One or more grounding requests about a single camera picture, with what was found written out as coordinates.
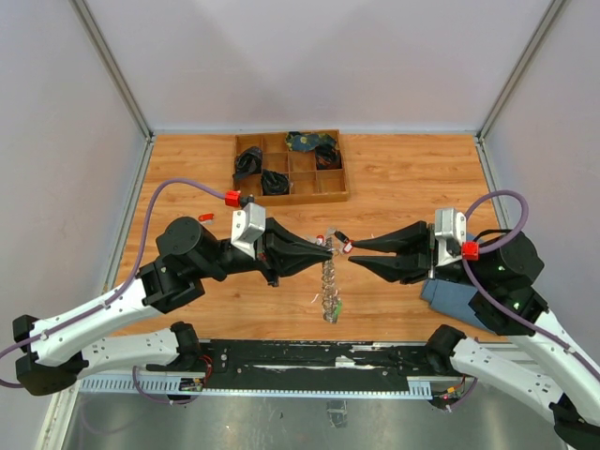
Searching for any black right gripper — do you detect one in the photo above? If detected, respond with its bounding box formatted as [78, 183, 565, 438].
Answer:
[346, 218, 488, 286]

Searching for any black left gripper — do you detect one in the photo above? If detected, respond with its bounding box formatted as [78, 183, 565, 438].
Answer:
[196, 217, 333, 287]

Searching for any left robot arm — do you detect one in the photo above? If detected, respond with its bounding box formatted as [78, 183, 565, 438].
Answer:
[12, 211, 332, 396]

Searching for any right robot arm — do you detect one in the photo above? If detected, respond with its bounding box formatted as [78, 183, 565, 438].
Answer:
[349, 213, 599, 449]

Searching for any blue folded cloth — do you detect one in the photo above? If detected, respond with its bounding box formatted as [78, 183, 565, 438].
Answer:
[419, 232, 505, 337]

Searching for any key with green tag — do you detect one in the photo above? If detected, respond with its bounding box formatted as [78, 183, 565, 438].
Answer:
[331, 303, 342, 322]

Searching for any black rolled tie middle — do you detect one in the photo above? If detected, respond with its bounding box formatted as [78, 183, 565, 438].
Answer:
[261, 170, 291, 196]

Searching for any black rolled tie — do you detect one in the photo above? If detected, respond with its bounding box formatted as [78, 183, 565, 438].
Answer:
[261, 170, 291, 196]
[232, 146, 263, 182]

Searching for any wooden compartment tray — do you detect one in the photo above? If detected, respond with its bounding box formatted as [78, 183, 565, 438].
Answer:
[232, 129, 350, 206]

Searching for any red tag key far left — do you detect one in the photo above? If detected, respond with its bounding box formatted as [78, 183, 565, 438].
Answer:
[198, 213, 215, 222]

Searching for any black rolled tie left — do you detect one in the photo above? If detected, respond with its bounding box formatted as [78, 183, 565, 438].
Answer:
[232, 146, 263, 182]

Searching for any blue yellow patterned cloth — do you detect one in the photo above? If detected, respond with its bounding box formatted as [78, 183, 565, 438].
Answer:
[285, 131, 338, 153]

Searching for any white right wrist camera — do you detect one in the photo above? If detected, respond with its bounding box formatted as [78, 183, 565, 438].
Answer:
[434, 207, 467, 265]

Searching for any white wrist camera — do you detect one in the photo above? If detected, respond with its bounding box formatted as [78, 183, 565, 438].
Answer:
[231, 202, 266, 259]
[434, 207, 467, 265]

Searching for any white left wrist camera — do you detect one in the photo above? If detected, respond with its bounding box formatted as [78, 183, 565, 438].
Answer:
[231, 202, 266, 259]

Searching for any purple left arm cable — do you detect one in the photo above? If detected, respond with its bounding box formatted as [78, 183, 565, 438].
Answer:
[0, 177, 243, 405]

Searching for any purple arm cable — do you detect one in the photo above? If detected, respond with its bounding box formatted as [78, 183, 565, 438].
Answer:
[0, 177, 243, 405]
[461, 189, 600, 381]

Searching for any white slotted cable duct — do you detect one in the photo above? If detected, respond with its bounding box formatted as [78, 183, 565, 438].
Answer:
[79, 374, 433, 400]

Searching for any black mounting rail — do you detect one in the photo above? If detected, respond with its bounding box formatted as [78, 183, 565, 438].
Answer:
[144, 339, 459, 392]

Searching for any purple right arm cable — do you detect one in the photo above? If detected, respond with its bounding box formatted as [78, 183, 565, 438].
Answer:
[461, 189, 600, 381]

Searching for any right aluminium frame post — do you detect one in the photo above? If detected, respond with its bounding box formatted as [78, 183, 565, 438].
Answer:
[475, 0, 570, 145]

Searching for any aluminium frame post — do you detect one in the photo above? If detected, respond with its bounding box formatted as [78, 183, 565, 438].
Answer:
[475, 0, 570, 145]
[68, 0, 154, 141]

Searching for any left aluminium frame post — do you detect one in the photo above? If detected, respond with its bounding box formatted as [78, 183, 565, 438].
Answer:
[68, 0, 154, 141]

